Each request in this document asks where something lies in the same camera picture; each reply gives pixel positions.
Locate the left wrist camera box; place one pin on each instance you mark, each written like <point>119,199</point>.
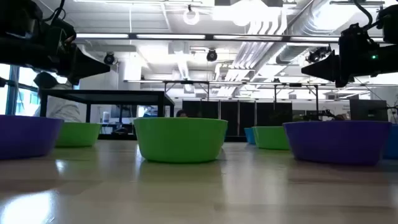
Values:
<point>59,35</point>

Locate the black partition panel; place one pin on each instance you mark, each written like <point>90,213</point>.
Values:
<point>273,113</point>
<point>231,112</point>
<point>202,109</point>
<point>247,113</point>

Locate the silver ventilation duct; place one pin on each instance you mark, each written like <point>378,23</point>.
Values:
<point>311,21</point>

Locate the black metal station frame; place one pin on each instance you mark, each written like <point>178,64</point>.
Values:
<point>295,85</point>
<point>186,82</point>

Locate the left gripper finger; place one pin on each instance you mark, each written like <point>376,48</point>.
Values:
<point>88,77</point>
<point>90,63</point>

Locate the person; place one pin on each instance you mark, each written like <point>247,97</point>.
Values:
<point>339,117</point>
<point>182,114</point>
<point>59,105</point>

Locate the purple plastic mini bowl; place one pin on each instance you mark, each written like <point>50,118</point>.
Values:
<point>25,137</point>
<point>337,143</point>

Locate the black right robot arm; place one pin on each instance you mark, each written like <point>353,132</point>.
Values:
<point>390,25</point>

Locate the small white container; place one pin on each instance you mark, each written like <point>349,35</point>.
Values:
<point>106,117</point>

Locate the black ceiling spotlight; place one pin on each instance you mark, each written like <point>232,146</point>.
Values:
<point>211,56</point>
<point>314,56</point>
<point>109,59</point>

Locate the black perforated metal shelf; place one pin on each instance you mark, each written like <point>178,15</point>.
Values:
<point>102,97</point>

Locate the long ceiling light bar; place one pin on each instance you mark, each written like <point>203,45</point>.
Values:
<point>314,39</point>
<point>248,37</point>
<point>171,36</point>
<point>102,35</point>

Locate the black aluminium rig frame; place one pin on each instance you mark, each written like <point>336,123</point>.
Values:
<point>118,137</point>

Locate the green plastic mini bowl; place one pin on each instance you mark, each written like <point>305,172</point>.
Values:
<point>81,134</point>
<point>270,137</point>
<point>180,140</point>

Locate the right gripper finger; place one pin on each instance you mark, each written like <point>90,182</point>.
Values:
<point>323,67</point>
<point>326,78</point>

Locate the black computer monitor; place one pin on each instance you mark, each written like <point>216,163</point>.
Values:
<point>368,110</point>

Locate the bright ceiling panel lamp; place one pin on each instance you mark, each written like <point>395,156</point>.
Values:
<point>239,14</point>

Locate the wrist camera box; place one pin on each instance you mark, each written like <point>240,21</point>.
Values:
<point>354,40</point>
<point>59,35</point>

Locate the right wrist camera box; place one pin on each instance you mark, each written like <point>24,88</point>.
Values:
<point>354,40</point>

